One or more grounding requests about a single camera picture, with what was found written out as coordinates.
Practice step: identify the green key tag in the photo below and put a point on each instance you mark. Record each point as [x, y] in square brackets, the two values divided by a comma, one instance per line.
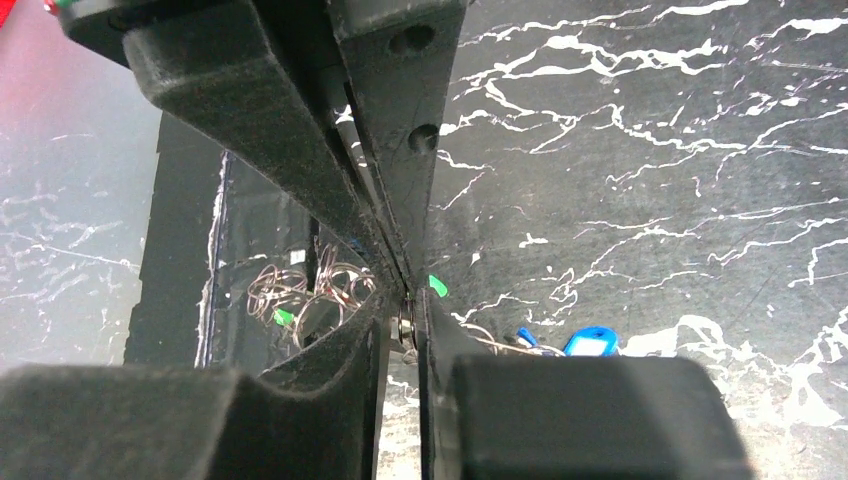
[440, 288]
[283, 318]

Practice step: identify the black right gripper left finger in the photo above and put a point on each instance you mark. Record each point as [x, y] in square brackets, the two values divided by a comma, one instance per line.
[315, 416]

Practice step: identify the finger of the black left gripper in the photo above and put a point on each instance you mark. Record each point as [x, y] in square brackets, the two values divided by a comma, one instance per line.
[219, 67]
[398, 56]

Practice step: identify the light blue key tag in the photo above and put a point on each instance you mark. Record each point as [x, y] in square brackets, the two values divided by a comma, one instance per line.
[526, 338]

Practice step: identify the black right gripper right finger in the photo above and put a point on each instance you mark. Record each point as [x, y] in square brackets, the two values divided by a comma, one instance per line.
[485, 416]

